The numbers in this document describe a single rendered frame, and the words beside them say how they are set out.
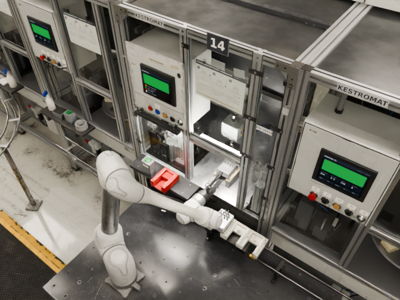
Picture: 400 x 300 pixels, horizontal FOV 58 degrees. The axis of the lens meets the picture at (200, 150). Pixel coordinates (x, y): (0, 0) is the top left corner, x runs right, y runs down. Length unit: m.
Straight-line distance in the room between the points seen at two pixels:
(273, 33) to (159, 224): 1.49
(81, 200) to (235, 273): 1.88
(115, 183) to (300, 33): 1.14
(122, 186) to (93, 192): 2.02
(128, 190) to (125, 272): 0.61
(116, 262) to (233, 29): 1.40
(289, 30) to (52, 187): 2.86
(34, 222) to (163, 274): 1.69
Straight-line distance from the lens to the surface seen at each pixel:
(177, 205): 1.98
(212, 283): 2.37
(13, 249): 3.62
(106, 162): 1.88
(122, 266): 2.18
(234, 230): 2.34
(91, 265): 2.51
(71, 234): 3.53
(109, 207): 2.07
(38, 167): 4.19
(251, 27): 1.88
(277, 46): 1.73
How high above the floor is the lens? 2.82
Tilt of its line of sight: 45 degrees down
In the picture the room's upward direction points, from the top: straight up
